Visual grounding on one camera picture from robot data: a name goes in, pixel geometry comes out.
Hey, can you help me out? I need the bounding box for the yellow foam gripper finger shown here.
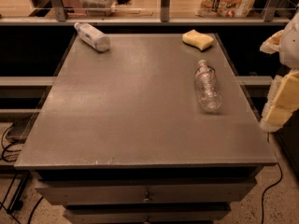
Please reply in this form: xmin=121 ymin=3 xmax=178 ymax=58
xmin=260 ymin=71 xmax=299 ymax=133
xmin=260 ymin=30 xmax=283 ymax=54

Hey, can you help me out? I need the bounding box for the clear plastic water bottle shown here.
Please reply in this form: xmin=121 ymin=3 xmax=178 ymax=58
xmin=194 ymin=60 xmax=221 ymax=113

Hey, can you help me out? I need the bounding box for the grey metal shelf frame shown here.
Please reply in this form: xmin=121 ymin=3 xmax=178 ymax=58
xmin=0 ymin=0 xmax=298 ymax=25

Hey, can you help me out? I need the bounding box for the black cable right floor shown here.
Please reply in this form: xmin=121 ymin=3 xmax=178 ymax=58
xmin=260 ymin=161 xmax=284 ymax=224

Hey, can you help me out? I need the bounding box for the yellow sponge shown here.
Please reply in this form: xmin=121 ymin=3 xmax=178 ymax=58
xmin=182 ymin=30 xmax=214 ymax=50

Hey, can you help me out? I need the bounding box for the clear plastic storage box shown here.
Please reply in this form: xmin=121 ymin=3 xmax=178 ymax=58
xmin=79 ymin=0 xmax=116 ymax=16

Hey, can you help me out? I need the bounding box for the blue white plastic bottle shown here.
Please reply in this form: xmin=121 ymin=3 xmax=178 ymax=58
xmin=74 ymin=22 xmax=110 ymax=52

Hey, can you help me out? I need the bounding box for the printed plastic snack bag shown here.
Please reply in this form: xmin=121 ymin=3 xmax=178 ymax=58
xmin=195 ymin=0 xmax=255 ymax=18

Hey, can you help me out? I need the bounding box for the black cables left floor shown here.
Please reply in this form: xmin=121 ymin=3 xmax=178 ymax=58
xmin=0 ymin=115 xmax=45 ymax=224

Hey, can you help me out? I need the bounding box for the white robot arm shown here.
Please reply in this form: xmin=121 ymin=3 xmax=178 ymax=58
xmin=260 ymin=14 xmax=299 ymax=133

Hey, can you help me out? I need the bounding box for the grey metal drawer cabinet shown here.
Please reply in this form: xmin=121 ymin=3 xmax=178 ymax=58
xmin=16 ymin=35 xmax=276 ymax=224

